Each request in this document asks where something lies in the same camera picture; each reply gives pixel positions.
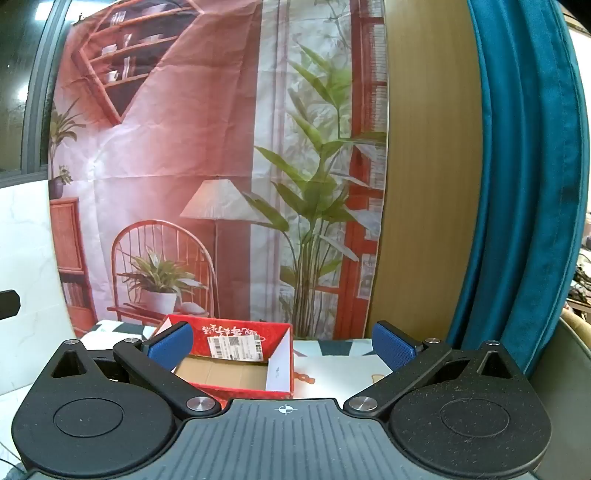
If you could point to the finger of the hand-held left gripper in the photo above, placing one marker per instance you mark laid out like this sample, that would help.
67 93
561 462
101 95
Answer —
9 304

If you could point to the grey-green chair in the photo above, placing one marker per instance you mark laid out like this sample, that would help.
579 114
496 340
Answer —
565 392

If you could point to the red cardboard box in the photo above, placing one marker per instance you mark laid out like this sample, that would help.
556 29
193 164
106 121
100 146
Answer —
240 374

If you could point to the teal curtain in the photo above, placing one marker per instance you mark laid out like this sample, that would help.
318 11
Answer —
521 184

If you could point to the dark window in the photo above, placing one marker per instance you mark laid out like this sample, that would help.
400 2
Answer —
18 69

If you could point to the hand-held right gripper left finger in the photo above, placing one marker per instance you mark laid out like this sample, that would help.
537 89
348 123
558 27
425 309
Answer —
170 345

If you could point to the printed room scene backdrop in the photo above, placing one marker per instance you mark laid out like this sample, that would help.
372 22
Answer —
184 152

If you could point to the background clutter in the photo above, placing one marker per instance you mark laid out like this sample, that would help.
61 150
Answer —
581 286

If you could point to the printed cartoon tablecloth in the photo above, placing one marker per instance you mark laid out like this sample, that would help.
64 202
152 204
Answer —
332 369

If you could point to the wooden panel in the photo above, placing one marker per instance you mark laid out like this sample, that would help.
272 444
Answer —
429 184

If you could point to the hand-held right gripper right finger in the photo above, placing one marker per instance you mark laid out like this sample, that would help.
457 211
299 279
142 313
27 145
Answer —
393 347

